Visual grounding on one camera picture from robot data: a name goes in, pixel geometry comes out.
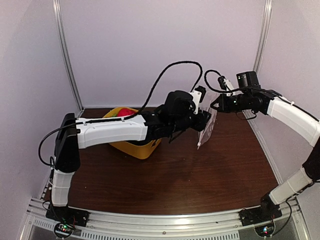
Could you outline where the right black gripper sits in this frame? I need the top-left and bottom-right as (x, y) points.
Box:
(211, 92), (251, 113)

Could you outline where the clear zip top bag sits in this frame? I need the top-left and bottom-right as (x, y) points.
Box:
(197, 91), (218, 149)

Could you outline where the large red tomato toy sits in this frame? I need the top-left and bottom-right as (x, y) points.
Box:
(116, 107), (137, 117)

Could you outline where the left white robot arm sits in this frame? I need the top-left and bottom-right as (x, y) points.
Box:
(51, 87), (211, 222)

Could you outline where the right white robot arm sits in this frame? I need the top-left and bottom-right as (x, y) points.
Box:
(210, 71), (320, 221)

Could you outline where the yellow plastic basket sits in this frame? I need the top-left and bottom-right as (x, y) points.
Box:
(103, 107), (162, 160)

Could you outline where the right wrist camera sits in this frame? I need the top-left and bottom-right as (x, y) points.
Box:
(217, 76), (235, 92)

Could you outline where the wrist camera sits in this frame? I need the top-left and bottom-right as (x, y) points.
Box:
(217, 76), (235, 92)
(189, 85), (207, 115)

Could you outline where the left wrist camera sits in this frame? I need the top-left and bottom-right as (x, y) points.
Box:
(189, 85), (207, 115)

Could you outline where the right black cable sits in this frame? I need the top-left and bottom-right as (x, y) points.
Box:
(204, 69), (226, 93)

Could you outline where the black cable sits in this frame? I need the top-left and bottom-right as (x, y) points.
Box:
(204, 69), (226, 93)
(37, 61), (203, 167)

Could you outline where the left black cable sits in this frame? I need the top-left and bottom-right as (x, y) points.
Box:
(37, 61), (203, 167)

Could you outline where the right aluminium frame post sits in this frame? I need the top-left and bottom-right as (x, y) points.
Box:
(253, 0), (273, 73)

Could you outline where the aluminium frame post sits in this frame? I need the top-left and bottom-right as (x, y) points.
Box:
(52, 0), (84, 112)
(253, 0), (273, 73)

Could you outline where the aluminium front rail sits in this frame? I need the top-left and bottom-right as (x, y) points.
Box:
(17, 198), (311, 240)

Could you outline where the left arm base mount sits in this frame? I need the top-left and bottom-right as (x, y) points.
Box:
(45, 205), (90, 239)

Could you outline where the left aluminium frame post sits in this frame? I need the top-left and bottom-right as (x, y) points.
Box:
(52, 0), (84, 112)

